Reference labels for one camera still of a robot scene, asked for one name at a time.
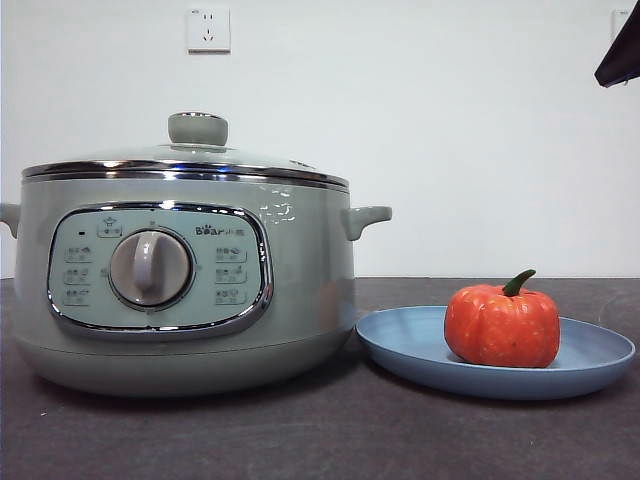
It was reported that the orange pumpkin with green stem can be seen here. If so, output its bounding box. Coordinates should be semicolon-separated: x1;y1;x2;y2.
443;268;562;369

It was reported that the glass lid with green knob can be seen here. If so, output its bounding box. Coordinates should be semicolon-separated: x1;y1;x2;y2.
20;111;349;192

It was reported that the blue round plate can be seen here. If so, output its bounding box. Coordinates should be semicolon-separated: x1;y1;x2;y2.
354;305;638;402

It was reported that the pale green electric steamer pot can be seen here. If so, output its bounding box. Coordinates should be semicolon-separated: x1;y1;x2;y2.
0;178;393;399

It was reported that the white wall socket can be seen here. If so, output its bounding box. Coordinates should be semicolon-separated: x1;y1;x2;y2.
186;6;233;56
611;8;633;52

